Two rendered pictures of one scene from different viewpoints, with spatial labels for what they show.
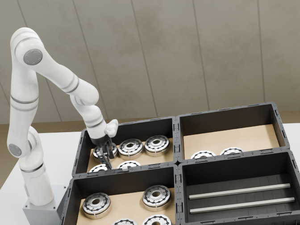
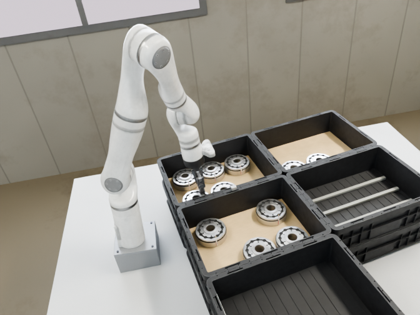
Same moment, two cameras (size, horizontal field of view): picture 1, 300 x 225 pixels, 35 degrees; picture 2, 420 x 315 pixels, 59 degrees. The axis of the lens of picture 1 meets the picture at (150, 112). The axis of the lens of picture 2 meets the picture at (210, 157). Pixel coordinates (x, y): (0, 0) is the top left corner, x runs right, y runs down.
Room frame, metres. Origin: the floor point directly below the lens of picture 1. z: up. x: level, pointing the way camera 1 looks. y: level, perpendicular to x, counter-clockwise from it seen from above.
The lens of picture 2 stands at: (0.47, 0.58, 1.77)
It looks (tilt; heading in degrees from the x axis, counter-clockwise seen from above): 36 degrees down; 336
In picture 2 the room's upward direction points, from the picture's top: 7 degrees counter-clockwise
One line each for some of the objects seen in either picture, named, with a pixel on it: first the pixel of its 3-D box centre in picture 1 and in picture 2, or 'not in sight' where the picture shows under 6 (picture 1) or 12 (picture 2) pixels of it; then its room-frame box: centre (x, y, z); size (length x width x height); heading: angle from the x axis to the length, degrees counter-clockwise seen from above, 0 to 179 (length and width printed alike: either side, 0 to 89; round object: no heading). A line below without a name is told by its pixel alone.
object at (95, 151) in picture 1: (105, 150); (185, 177); (1.56, 0.22, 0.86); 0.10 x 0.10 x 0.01
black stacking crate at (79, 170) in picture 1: (129, 156); (217, 178); (1.47, 0.12, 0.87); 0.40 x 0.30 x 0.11; 81
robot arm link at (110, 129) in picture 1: (101, 125); (196, 147); (1.47, 0.19, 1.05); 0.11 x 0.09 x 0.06; 77
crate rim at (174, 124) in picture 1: (126, 147); (216, 168); (1.47, 0.12, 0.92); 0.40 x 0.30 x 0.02; 81
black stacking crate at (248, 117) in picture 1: (230, 143); (310, 150); (1.41, -0.28, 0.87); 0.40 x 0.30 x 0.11; 81
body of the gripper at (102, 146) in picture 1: (102, 140); (195, 164); (1.47, 0.20, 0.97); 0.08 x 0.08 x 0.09
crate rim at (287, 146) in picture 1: (229, 132); (310, 140); (1.41, -0.28, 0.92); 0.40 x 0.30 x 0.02; 81
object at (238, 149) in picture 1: (232, 156); (319, 161); (1.34, -0.27, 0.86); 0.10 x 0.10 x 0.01
